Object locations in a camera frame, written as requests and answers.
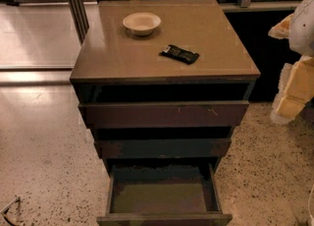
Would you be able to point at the brown drawer cabinet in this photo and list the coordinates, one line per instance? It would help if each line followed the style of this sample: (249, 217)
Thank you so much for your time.
(117, 66)

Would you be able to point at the open bottom drawer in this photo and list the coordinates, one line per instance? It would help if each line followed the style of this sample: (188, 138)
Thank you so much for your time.
(165, 195)

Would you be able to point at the metal door frame post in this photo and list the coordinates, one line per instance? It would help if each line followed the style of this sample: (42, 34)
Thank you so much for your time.
(80, 18)

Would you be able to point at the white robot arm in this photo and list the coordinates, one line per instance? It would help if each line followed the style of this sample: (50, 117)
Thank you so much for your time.
(301, 41)

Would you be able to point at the metal bracket on floor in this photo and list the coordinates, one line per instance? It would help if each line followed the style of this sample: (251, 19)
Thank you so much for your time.
(11, 212)

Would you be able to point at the middle drawer front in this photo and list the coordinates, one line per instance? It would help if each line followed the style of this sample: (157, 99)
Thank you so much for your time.
(181, 148)

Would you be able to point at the top drawer front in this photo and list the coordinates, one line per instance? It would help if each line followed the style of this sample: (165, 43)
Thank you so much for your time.
(163, 114)

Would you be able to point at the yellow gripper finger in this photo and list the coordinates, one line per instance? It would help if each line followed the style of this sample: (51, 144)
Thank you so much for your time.
(281, 29)
(299, 88)

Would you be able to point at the white ceramic bowl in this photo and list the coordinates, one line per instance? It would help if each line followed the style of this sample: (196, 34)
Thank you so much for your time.
(142, 24)

